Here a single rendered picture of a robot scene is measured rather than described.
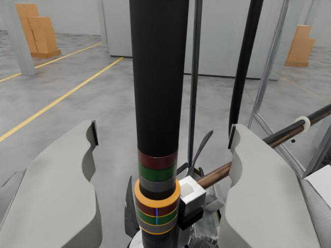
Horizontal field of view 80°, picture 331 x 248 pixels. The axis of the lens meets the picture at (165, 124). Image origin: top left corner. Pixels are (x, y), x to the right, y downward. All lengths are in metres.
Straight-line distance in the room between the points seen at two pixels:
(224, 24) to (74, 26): 10.43
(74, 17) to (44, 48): 6.18
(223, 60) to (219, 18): 1.01
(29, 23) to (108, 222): 7.33
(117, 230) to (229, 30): 4.94
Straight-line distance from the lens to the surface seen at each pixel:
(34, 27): 8.37
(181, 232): 0.26
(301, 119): 0.42
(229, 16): 5.62
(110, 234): 2.01
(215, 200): 0.75
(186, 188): 0.23
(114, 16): 7.67
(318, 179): 0.66
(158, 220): 0.20
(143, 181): 0.17
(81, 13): 13.97
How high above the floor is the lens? 1.71
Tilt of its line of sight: 31 degrees down
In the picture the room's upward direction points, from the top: 2 degrees clockwise
